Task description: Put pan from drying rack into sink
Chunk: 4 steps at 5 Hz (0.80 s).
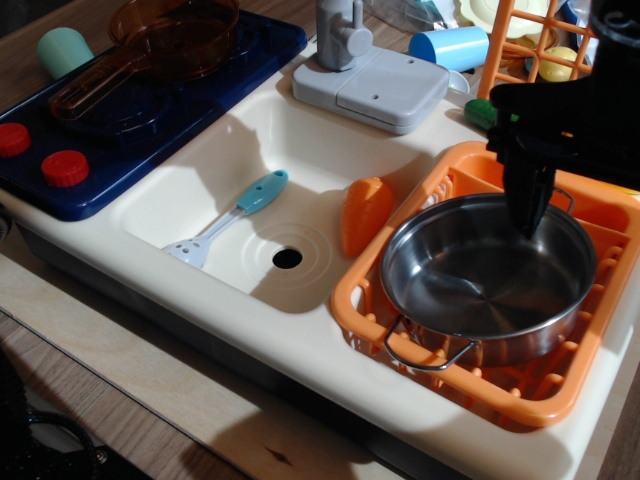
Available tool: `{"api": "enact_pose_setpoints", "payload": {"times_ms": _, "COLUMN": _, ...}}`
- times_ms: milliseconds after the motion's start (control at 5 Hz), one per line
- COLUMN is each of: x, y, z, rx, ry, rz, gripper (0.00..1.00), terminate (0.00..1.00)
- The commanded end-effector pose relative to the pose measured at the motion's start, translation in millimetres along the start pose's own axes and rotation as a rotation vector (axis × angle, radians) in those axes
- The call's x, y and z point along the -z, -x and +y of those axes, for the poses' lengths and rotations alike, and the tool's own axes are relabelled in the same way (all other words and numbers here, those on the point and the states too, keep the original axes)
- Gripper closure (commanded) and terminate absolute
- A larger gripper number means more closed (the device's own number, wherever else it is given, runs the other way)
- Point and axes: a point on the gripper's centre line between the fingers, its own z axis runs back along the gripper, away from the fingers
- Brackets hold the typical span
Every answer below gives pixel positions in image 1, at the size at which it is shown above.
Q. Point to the red stove knob right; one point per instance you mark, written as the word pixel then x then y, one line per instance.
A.
pixel 65 168

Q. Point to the orange toy carrot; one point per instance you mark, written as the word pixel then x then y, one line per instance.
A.
pixel 367 205

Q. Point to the red stove knob left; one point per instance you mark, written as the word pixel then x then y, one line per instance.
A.
pixel 15 139

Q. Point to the light blue cup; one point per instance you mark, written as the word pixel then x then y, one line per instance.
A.
pixel 459 49

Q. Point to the yellow toy lemon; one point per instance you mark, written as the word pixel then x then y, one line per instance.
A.
pixel 552 71

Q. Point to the yellow plastic plate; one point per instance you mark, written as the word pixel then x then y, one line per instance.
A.
pixel 482 13

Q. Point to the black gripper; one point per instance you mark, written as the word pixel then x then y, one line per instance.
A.
pixel 588 127

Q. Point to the orange wire basket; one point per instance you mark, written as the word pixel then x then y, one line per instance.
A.
pixel 511 61

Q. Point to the transparent brown saucepan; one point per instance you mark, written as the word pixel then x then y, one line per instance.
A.
pixel 161 40

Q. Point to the blue handled white spatula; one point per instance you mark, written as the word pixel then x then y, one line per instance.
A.
pixel 194 251

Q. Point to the stainless steel pan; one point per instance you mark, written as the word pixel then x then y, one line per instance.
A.
pixel 465 280

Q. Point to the mint green cup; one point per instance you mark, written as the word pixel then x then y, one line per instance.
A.
pixel 62 50

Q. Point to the dark blue toy stove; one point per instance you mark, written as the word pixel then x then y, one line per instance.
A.
pixel 140 124

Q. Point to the red stove knob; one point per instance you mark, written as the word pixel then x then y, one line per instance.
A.
pixel 65 168
pixel 15 139

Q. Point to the grey toy faucet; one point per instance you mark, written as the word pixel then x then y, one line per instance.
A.
pixel 350 76

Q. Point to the cream toy sink unit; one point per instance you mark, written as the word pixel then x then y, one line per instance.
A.
pixel 276 352

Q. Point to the green toy cucumber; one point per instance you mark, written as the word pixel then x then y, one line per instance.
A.
pixel 484 115

